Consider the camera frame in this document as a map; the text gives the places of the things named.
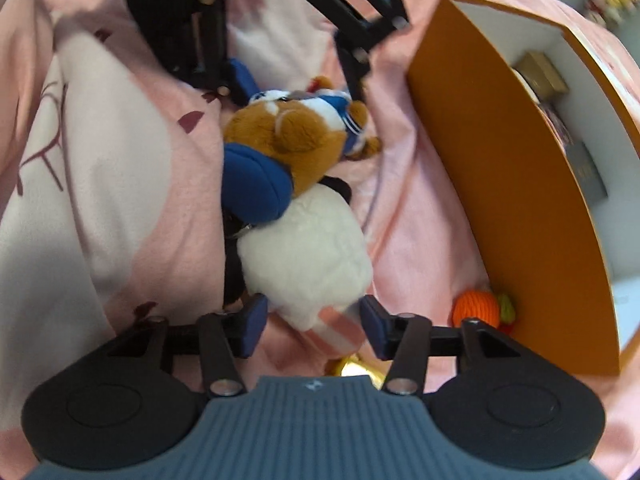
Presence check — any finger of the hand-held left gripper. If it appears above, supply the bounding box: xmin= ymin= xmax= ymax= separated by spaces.
xmin=270 ymin=0 xmax=412 ymax=102
xmin=172 ymin=0 xmax=262 ymax=107

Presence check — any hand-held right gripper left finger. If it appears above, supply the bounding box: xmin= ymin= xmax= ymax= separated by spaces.
xmin=112 ymin=293 xmax=269 ymax=398

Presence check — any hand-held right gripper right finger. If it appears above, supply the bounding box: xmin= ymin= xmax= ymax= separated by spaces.
xmin=359 ymin=294 xmax=523 ymax=397

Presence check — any brown plush toy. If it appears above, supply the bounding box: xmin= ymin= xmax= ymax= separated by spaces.
xmin=222 ymin=76 xmax=384 ymax=225

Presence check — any white plush toy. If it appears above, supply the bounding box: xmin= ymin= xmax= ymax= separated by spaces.
xmin=236 ymin=182 xmax=375 ymax=357

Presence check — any orange cardboard box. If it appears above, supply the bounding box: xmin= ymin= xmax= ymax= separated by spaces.
xmin=405 ymin=0 xmax=640 ymax=378

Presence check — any gold box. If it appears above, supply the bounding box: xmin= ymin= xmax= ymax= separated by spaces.
xmin=512 ymin=50 xmax=571 ymax=103

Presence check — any gold foil object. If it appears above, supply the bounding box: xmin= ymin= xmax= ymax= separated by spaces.
xmin=325 ymin=354 xmax=387 ymax=390

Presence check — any orange knitted toy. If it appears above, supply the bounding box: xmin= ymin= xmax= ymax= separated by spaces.
xmin=451 ymin=289 xmax=517 ymax=336

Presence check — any pink printed blanket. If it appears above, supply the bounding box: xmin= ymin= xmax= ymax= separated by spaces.
xmin=0 ymin=0 xmax=640 ymax=480

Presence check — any patterned packet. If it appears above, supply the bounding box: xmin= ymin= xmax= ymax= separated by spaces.
xmin=542 ymin=102 xmax=577 ymax=149

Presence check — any grey flat box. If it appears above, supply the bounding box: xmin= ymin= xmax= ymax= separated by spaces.
xmin=565 ymin=141 xmax=610 ymax=207

